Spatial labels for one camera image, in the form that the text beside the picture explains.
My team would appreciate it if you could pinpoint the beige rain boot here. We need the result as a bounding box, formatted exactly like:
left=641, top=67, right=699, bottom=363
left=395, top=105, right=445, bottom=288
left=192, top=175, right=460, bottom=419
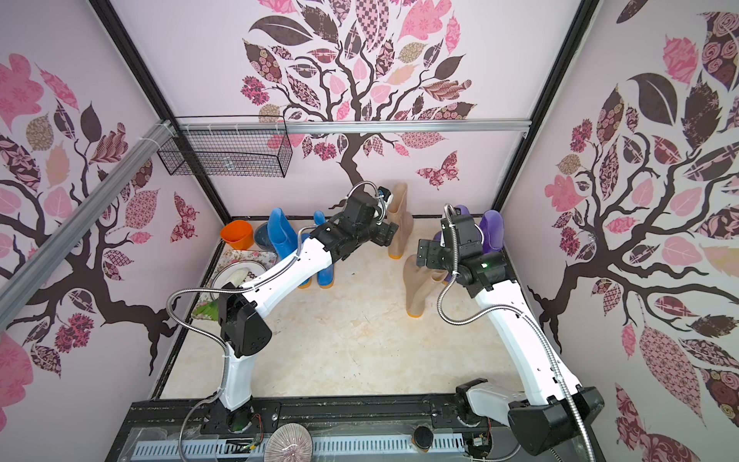
left=387, top=182, right=414, bottom=259
left=402, top=254, right=448, bottom=318

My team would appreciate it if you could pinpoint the blue rain boot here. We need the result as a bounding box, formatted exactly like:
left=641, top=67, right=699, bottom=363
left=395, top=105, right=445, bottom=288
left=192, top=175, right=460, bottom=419
left=314, top=211, right=334, bottom=289
left=267, top=208, right=309, bottom=260

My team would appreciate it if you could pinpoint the black corner frame post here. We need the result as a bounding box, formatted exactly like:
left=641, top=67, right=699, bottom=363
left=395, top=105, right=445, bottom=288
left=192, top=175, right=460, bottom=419
left=491, top=0, right=602, bottom=212

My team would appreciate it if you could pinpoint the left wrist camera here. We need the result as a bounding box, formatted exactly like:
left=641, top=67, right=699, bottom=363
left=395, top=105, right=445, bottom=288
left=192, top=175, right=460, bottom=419
left=377, top=186, right=394, bottom=213

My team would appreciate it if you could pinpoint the round pink glass dish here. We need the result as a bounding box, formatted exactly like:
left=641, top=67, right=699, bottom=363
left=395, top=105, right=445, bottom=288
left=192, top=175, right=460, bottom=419
left=264, top=423, right=314, bottom=462

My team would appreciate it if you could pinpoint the purple rain boot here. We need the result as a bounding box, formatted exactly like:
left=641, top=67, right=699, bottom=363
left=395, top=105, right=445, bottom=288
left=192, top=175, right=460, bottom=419
left=435, top=205, right=475, bottom=244
left=479, top=210, right=504, bottom=254

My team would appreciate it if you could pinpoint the small black round knob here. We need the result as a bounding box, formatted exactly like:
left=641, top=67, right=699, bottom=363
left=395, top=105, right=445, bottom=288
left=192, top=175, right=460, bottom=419
left=411, top=425, right=434, bottom=452

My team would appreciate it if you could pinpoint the silver aluminium rail left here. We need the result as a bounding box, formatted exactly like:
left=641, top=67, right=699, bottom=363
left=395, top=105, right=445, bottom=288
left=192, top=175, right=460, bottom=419
left=1, top=121, right=175, bottom=330

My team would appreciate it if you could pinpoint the white vented strip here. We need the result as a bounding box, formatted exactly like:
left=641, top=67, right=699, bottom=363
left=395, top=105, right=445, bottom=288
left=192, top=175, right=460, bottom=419
left=129, top=434, right=469, bottom=462

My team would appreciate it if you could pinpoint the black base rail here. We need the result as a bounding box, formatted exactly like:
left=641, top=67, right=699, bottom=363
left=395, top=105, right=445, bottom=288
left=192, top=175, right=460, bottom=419
left=115, top=394, right=501, bottom=443

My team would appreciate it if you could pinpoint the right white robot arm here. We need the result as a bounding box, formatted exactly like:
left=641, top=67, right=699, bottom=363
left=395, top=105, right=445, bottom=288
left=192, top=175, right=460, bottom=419
left=417, top=205, right=604, bottom=461

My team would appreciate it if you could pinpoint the white printed plate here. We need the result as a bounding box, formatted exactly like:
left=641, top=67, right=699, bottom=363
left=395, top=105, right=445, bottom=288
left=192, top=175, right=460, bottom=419
left=210, top=261, right=267, bottom=289

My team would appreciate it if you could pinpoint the dark blue bowl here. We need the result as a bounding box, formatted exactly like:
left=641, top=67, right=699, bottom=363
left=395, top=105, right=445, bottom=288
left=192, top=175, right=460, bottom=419
left=254, top=223, right=275, bottom=252

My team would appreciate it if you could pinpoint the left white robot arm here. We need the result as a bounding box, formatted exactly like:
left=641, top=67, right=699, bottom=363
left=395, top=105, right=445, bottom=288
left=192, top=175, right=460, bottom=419
left=219, top=187, right=398, bottom=411

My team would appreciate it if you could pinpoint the floral tray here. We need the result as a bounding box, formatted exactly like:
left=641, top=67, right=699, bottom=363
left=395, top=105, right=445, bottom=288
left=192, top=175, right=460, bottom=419
left=194, top=248, right=277, bottom=309

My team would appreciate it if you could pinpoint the black wire basket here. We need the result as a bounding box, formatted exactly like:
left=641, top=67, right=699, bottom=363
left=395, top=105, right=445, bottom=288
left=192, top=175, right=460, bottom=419
left=157, top=115, right=294, bottom=178

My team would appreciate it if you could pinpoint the toy white radish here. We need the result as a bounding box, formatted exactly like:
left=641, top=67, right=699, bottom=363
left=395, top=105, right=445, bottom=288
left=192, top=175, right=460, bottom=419
left=192, top=293, right=219, bottom=321

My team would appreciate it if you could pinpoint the orange cup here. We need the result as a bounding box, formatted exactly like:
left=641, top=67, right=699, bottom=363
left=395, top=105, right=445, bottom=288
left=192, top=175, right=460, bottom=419
left=221, top=219, right=255, bottom=251

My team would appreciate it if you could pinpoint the black left corner post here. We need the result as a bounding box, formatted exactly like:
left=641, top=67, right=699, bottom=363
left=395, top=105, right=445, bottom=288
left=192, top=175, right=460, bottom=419
left=89, top=0, right=232, bottom=224

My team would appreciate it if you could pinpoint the standing blue rain boot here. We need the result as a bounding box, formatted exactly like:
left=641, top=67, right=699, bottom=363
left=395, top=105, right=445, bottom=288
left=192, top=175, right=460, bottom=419
left=314, top=211, right=334, bottom=289

